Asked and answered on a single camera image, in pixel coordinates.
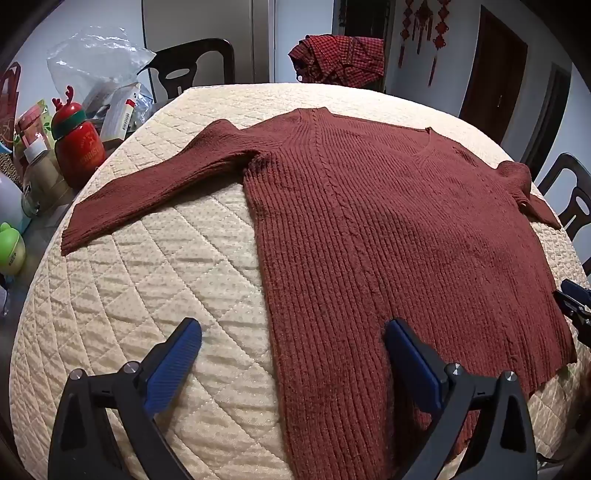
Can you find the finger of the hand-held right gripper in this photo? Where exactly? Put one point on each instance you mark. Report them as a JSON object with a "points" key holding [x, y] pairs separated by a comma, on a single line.
{"points": [[572, 300]]}

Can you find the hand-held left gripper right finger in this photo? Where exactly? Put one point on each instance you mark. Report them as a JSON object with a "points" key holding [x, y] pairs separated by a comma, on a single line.
{"points": [[411, 364]]}

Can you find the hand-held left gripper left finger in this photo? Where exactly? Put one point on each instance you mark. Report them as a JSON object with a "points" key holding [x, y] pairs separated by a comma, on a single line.
{"points": [[173, 364]]}

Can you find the rust red knit sweater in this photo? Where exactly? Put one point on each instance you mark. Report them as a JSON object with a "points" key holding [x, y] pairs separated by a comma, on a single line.
{"points": [[369, 207]]}

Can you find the beige quilted blanket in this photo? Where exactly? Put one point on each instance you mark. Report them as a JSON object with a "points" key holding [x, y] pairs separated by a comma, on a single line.
{"points": [[161, 277]]}

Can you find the black chair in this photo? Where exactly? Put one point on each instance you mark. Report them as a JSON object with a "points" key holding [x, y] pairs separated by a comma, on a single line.
{"points": [[570, 194], [194, 60]]}

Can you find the dark narrow door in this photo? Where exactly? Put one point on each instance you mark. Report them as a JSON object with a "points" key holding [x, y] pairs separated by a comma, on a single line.
{"points": [[549, 115]]}

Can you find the green round container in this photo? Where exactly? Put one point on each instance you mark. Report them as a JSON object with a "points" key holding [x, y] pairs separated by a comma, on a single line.
{"points": [[10, 249]]}

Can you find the beige bottle with white cap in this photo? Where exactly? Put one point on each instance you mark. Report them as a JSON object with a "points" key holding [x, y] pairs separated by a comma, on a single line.
{"points": [[39, 184]]}

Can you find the white round container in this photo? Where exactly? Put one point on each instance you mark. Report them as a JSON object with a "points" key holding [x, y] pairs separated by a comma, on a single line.
{"points": [[9, 198]]}

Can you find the brown wooden door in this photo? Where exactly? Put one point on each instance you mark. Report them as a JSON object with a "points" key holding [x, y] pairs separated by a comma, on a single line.
{"points": [[491, 78]]}

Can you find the red reindeer bottle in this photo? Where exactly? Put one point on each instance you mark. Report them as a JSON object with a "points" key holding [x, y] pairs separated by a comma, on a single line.
{"points": [[76, 143]]}

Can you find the white cardboard box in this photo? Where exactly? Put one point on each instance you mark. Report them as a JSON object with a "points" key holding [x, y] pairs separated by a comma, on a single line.
{"points": [[121, 113]]}

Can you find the pink snack packet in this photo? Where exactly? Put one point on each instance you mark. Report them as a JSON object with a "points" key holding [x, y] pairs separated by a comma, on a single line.
{"points": [[32, 120]]}

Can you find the red gift bag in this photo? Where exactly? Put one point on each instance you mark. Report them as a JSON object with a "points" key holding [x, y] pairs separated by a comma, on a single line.
{"points": [[8, 101]]}

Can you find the red checked shirt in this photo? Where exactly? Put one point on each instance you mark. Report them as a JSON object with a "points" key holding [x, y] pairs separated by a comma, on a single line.
{"points": [[341, 60]]}

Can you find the clear plastic bag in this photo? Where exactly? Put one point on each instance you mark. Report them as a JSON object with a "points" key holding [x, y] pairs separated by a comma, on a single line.
{"points": [[87, 60]]}

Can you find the grey tall cabinet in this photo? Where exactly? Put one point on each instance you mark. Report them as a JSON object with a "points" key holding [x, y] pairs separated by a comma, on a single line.
{"points": [[207, 37]]}

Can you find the dark doorway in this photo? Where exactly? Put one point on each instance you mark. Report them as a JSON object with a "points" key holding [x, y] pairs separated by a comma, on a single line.
{"points": [[364, 18]]}

